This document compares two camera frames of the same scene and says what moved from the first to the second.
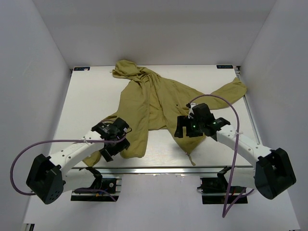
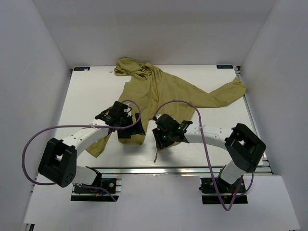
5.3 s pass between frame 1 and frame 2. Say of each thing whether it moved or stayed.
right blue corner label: stayed
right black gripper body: moved
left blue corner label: stayed
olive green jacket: moved
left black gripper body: moved
